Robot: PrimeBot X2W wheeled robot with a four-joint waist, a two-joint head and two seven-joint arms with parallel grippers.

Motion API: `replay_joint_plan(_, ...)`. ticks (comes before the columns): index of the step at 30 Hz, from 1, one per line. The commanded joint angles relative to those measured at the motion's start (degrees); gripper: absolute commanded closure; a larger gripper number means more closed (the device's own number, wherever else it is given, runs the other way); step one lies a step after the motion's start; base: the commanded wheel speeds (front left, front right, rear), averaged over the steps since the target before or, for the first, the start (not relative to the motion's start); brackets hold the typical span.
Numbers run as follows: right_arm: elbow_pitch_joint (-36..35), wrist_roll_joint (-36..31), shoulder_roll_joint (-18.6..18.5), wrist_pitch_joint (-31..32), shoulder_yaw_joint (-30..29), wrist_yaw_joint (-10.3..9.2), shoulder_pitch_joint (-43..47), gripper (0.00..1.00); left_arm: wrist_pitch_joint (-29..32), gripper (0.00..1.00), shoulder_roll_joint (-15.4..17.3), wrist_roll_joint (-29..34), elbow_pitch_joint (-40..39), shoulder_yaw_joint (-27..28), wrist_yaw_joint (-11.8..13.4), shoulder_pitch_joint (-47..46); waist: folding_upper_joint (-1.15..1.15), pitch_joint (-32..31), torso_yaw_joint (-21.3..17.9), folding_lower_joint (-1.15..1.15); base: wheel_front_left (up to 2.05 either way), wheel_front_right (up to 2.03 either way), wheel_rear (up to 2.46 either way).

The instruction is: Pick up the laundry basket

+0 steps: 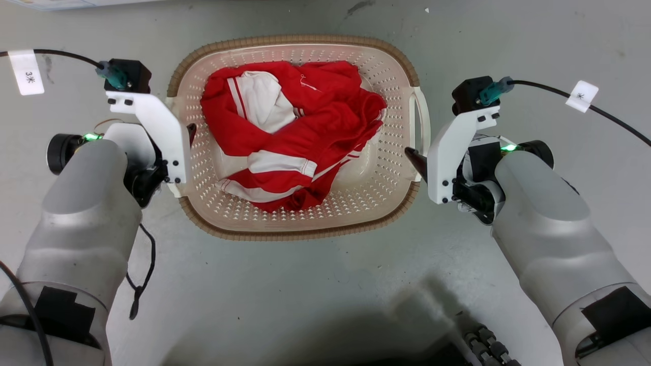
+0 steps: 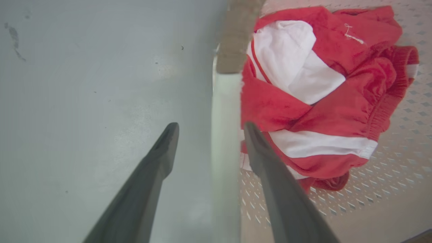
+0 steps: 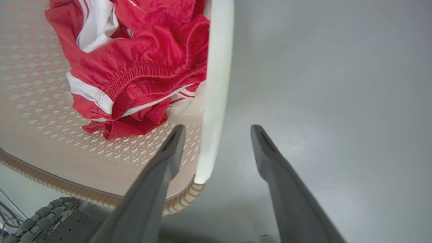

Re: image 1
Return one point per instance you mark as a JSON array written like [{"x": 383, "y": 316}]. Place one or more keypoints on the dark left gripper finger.
[{"x": 191, "y": 132}]

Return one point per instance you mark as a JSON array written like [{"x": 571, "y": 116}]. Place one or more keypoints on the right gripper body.
[{"x": 480, "y": 160}]

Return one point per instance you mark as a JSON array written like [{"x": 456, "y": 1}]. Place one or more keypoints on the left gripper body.
[{"x": 145, "y": 183}]

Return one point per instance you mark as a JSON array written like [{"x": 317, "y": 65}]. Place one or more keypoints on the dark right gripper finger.
[{"x": 418, "y": 162}]

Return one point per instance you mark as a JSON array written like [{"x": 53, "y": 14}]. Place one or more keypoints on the beige laundry basket brown rim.
[{"x": 356, "y": 203}]

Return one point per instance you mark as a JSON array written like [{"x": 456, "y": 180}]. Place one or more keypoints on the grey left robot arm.
[{"x": 81, "y": 229}]

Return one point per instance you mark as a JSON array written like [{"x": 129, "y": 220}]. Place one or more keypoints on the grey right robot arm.
[{"x": 549, "y": 229}]

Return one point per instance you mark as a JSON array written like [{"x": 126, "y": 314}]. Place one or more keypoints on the red white striped garment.
[{"x": 325, "y": 127}]

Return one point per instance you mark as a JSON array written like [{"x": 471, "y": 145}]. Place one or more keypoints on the black tape patch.
[
  {"x": 63, "y": 312},
  {"x": 618, "y": 312}
]

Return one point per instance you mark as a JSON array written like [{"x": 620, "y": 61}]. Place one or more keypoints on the white right camera bracket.
[{"x": 447, "y": 152}]

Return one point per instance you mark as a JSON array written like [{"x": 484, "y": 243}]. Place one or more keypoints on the white camera bracket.
[
  {"x": 157, "y": 127},
  {"x": 447, "y": 152}
]

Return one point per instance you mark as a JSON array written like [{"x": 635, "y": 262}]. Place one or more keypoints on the white left camera bracket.
[{"x": 157, "y": 127}]

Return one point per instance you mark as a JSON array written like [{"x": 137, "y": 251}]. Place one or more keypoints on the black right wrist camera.
[{"x": 467, "y": 94}]

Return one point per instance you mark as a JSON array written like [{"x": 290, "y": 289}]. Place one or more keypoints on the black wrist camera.
[
  {"x": 467, "y": 94},
  {"x": 133, "y": 73}
]

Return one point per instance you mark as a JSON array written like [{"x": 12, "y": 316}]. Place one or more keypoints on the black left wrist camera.
[{"x": 133, "y": 73}]

